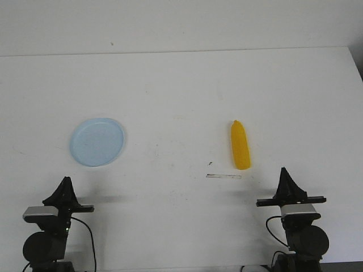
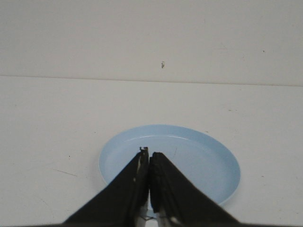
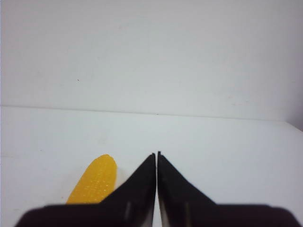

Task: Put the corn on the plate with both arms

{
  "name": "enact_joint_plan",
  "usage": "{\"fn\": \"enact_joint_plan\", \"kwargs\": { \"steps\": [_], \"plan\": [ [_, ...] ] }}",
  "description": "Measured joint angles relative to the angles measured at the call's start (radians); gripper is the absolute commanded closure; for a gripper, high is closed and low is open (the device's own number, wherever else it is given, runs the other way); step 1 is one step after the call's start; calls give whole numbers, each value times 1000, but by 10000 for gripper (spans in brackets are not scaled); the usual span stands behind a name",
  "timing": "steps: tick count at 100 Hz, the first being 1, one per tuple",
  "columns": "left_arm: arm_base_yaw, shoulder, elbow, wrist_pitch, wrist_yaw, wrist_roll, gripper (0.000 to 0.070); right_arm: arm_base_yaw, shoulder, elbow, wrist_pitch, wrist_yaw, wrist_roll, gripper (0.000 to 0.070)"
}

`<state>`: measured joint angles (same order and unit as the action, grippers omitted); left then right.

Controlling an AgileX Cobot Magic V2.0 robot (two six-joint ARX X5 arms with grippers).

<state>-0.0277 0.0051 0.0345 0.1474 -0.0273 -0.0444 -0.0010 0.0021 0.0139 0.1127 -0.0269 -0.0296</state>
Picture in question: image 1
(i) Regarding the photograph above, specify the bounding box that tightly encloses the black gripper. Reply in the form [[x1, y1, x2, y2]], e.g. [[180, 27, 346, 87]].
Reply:
[[42, 176, 94, 227], [256, 167, 326, 207]]

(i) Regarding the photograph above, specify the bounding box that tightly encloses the light blue round plate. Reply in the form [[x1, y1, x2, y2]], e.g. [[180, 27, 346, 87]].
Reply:
[[69, 118, 125, 167]]

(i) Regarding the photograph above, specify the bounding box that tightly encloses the yellow corn cob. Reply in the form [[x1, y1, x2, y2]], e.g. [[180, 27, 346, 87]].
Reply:
[[230, 120, 251, 170]]

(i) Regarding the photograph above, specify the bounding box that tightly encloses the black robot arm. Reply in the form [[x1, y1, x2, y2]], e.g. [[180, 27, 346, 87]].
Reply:
[[256, 167, 330, 271], [22, 176, 97, 271]]

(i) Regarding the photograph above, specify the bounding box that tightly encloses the grey tape strip on table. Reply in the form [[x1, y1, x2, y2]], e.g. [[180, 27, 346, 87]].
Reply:
[[206, 173, 242, 179]]

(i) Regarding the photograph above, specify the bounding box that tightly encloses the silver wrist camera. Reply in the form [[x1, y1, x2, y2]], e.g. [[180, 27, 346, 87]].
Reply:
[[281, 203, 321, 220], [23, 206, 59, 223]]

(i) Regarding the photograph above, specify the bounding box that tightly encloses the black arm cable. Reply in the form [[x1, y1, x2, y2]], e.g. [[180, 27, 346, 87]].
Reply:
[[70, 216, 97, 272], [265, 215, 290, 249]]

